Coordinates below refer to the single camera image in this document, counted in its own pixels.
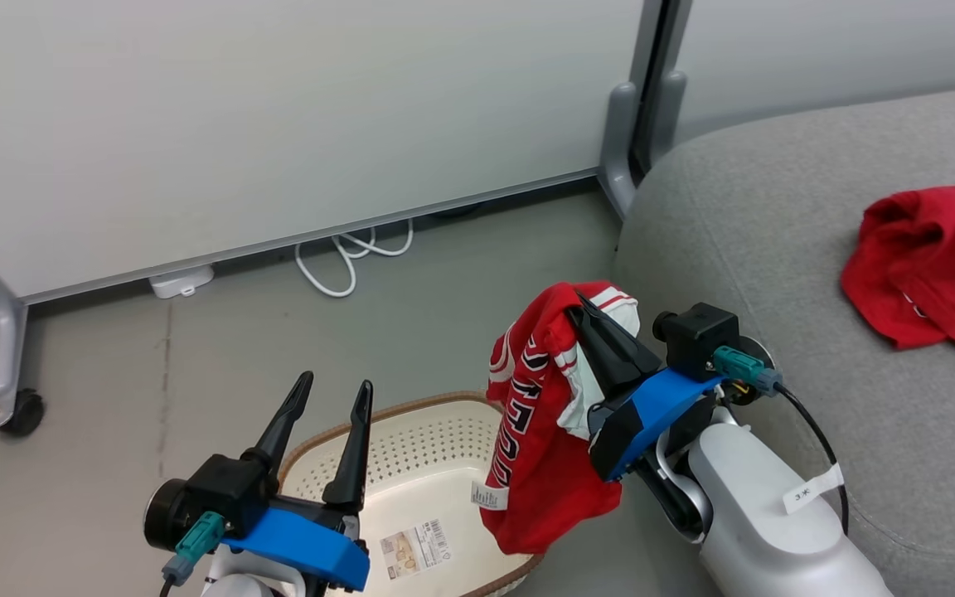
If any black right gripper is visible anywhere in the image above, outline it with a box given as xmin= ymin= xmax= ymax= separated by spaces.
xmin=567 ymin=291 xmax=720 ymax=538

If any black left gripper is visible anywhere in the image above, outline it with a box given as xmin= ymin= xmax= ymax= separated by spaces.
xmin=241 ymin=371 xmax=374 ymax=541

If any red jersey with white stripes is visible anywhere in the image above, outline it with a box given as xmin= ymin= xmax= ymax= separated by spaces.
xmin=471 ymin=280 xmax=641 ymax=555

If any grey fabric sofa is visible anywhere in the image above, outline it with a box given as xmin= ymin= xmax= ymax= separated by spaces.
xmin=610 ymin=83 xmax=955 ymax=597

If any white plastic laundry basket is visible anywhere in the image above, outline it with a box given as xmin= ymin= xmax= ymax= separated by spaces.
xmin=279 ymin=391 xmax=545 ymax=597

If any paper barcode label sticker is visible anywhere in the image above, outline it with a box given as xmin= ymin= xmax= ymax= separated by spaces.
xmin=380 ymin=519 xmax=452 ymax=580

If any grey partition foot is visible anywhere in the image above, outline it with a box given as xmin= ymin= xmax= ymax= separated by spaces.
xmin=598 ymin=80 xmax=640 ymax=221
xmin=652 ymin=70 xmax=688 ymax=167

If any white power adapter box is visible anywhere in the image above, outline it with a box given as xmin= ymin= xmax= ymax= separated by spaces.
xmin=148 ymin=264 xmax=216 ymax=299

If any black castor wheel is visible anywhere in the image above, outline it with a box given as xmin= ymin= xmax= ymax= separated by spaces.
xmin=0 ymin=390 xmax=46 ymax=438

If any large white partition panel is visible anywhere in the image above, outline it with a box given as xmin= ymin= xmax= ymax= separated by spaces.
xmin=0 ymin=0 xmax=665 ymax=303

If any red t-shirt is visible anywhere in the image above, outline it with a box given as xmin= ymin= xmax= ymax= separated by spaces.
xmin=840 ymin=186 xmax=955 ymax=359

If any white partition panel dark edge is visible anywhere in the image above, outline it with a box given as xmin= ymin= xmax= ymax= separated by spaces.
xmin=635 ymin=0 xmax=955 ymax=167

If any blue right camera mount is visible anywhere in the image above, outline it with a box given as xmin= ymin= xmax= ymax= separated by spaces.
xmin=606 ymin=367 xmax=727 ymax=482

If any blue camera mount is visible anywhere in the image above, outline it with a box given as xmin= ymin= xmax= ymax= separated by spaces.
xmin=606 ymin=367 xmax=727 ymax=482
xmin=223 ymin=506 xmax=371 ymax=592

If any blue left camera mount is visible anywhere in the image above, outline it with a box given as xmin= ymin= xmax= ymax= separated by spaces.
xmin=223 ymin=506 xmax=371 ymax=592

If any teal right camera connector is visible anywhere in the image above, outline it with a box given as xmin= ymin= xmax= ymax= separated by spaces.
xmin=712 ymin=346 xmax=785 ymax=395

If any teal camera connector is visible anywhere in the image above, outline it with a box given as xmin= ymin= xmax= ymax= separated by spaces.
xmin=162 ymin=511 xmax=226 ymax=586
xmin=712 ymin=346 xmax=785 ymax=395

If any teal left camera connector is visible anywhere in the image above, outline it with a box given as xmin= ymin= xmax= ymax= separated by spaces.
xmin=162 ymin=511 xmax=226 ymax=586

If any coiled white cable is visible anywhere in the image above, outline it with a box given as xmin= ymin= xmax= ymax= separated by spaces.
xmin=295 ymin=218 xmax=414 ymax=298

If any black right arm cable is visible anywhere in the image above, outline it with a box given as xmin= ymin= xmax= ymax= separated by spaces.
xmin=776 ymin=384 xmax=851 ymax=533

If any white cable tag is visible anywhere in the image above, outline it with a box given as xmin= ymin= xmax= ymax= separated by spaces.
xmin=783 ymin=463 xmax=846 ymax=515

